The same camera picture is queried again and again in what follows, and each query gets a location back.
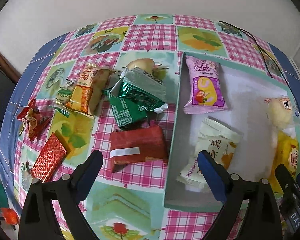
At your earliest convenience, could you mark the red gold patterned snack pack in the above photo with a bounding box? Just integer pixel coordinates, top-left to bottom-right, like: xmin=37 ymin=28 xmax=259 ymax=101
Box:
xmin=31 ymin=133 xmax=67 ymax=183

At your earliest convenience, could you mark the red rectangular snack pack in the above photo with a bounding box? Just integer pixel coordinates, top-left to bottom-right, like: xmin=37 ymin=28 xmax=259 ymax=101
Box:
xmin=110 ymin=125 xmax=168 ymax=173

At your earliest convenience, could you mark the gold orange swiss roll pack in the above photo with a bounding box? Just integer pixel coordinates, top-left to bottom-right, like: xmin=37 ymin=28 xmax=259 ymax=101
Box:
xmin=65 ymin=63 xmax=116 ymax=116

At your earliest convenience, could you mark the yellow snack pack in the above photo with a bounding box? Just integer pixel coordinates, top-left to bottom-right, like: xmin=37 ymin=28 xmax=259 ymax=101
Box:
xmin=268 ymin=131 xmax=299 ymax=195

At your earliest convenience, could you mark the cream white snack pack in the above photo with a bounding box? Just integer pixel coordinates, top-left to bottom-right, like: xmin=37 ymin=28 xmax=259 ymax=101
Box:
xmin=177 ymin=117 xmax=241 ymax=192

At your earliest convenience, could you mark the clear wrapped yellow cake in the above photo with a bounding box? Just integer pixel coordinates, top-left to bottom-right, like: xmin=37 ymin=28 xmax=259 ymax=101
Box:
xmin=264 ymin=97 xmax=300 ymax=130

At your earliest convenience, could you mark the white tray with green rim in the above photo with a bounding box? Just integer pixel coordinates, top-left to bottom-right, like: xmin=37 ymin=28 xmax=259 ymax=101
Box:
xmin=164 ymin=54 xmax=293 ymax=212

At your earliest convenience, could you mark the red candy wrapper pack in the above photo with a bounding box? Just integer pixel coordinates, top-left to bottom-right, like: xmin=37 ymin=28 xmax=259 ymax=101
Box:
xmin=17 ymin=98 xmax=51 ymax=142

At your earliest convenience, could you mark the purple swiss roll snack pack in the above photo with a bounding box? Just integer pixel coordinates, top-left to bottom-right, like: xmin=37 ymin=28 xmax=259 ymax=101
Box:
xmin=184 ymin=55 xmax=228 ymax=114

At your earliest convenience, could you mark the small green striped snack pack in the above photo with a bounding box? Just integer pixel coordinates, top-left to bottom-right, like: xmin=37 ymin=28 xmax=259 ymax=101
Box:
xmin=49 ymin=79 xmax=76 ymax=118

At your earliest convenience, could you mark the dark green snack pack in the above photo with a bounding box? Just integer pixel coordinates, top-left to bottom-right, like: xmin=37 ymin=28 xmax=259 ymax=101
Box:
xmin=109 ymin=96 xmax=148 ymax=131

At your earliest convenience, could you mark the checkered fruit pattern tablecloth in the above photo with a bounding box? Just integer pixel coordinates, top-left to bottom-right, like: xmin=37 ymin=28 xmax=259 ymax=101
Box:
xmin=0 ymin=14 xmax=300 ymax=239

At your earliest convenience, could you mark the green foil snack pack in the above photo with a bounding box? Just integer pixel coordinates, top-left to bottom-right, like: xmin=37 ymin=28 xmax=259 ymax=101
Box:
xmin=110 ymin=67 xmax=168 ymax=114

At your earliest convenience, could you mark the clear wrapped round bun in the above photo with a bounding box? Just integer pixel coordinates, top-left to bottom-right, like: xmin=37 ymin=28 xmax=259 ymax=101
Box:
xmin=126 ymin=58 xmax=169 ymax=80

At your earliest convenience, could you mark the black cable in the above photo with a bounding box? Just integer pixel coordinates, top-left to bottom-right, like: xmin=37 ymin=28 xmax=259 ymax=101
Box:
xmin=218 ymin=20 xmax=300 ymax=131

